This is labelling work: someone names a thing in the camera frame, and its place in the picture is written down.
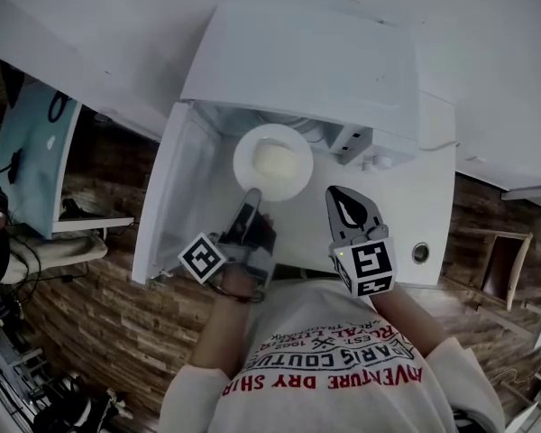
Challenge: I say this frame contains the white shelf board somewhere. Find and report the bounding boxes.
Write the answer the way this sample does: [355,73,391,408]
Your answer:
[52,216,135,235]

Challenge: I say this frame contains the beige cushion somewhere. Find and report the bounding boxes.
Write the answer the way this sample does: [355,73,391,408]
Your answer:
[6,232,109,284]

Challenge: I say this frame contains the white power cable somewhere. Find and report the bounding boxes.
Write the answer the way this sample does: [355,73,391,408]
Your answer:
[417,140,461,153]

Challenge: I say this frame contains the pale food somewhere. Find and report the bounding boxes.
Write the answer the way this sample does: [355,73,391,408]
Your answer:
[252,138,301,178]

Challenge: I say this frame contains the white plate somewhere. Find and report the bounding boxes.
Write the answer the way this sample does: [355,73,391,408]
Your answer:
[232,123,316,203]

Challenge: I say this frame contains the light blue board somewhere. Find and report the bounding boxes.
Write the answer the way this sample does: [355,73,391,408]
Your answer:
[0,70,83,239]

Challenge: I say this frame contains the person's right forearm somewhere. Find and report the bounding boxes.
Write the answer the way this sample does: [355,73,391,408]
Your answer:
[370,281,452,361]

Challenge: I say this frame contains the dark wrist cord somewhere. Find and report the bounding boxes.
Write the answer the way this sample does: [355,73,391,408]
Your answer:
[209,280,266,305]

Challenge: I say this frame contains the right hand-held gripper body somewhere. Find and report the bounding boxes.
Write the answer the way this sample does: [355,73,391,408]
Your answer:
[327,223,398,298]

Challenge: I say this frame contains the black floor cable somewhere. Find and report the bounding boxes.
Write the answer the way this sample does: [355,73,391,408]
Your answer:
[24,240,90,289]

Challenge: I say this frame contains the black and white shoes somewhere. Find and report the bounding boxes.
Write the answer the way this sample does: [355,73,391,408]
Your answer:
[38,374,134,433]

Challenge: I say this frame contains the metal rack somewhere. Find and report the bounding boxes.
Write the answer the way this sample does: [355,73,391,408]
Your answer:
[0,320,50,433]

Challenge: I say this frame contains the person's left forearm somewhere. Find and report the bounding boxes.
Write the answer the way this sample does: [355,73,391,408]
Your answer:
[190,266,255,381]

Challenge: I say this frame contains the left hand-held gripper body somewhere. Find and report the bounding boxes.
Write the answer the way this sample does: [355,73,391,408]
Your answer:
[177,202,280,290]

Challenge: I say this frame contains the white microwave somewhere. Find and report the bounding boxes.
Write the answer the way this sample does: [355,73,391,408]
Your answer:
[130,1,421,286]

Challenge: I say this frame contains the person's white printed sweatshirt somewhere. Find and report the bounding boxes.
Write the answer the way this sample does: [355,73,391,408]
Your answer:
[159,279,507,433]

